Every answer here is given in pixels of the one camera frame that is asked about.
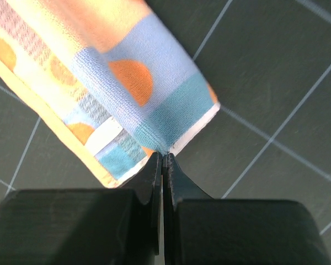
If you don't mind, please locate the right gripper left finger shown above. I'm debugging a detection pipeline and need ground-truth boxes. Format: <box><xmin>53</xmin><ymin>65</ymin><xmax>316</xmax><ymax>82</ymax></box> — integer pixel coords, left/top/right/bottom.
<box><xmin>0</xmin><ymin>153</ymin><xmax>162</xmax><ymax>264</ymax></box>

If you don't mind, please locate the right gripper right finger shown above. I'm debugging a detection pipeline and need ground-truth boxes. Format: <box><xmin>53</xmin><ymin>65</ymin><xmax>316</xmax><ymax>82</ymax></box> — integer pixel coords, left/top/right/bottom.
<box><xmin>162</xmin><ymin>154</ymin><xmax>328</xmax><ymax>264</ymax></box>

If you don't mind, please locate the black grid mat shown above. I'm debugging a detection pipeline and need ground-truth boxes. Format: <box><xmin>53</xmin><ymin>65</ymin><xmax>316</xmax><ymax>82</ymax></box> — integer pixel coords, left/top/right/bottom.
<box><xmin>0</xmin><ymin>0</ymin><xmax>331</xmax><ymax>235</ymax></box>

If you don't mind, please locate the orange towel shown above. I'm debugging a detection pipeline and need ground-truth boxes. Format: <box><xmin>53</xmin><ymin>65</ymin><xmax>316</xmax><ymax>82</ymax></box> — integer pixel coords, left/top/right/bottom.
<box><xmin>0</xmin><ymin>1</ymin><xmax>220</xmax><ymax>188</ymax></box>

